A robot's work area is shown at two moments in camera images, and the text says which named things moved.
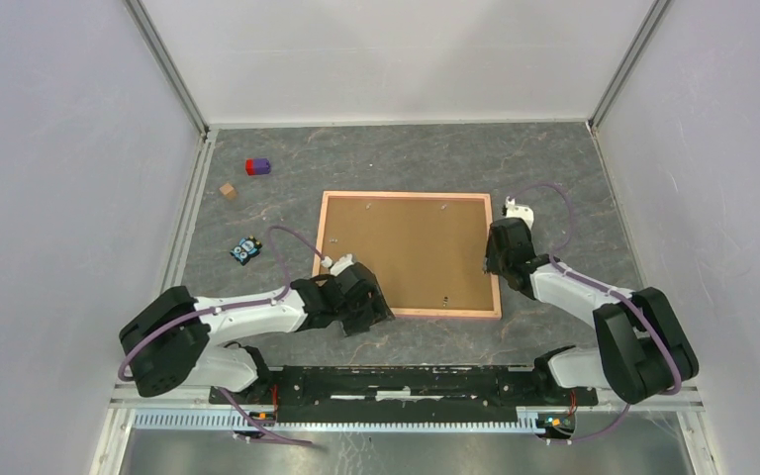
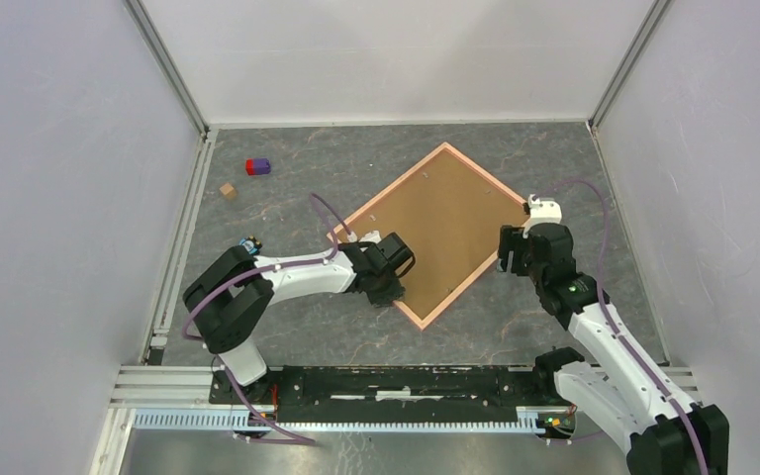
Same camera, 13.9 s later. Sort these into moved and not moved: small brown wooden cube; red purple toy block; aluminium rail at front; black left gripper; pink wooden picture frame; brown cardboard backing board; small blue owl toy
Moved: pink wooden picture frame; brown cardboard backing board; black left gripper
Not moved: small brown wooden cube; red purple toy block; aluminium rail at front; small blue owl toy
